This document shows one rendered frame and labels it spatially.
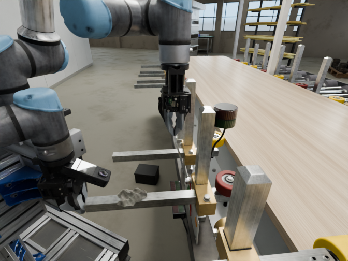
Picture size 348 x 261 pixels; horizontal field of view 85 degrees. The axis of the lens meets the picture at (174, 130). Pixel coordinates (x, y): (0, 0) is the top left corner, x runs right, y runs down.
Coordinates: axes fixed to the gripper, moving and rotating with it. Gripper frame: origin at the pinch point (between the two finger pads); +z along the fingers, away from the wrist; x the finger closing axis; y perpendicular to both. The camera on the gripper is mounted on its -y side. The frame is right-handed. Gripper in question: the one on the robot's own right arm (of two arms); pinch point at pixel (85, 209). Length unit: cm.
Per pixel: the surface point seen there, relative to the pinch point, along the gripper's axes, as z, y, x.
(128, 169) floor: 83, 10, -116
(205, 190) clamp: -4.4, -35.2, 0.4
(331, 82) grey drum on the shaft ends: -2, -184, -121
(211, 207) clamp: -2.5, -35.9, 5.1
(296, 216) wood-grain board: -7, -54, 13
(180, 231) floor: 83, -35, -44
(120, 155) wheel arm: -1.5, -6.7, -24.0
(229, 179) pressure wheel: -8.1, -41.8, 0.7
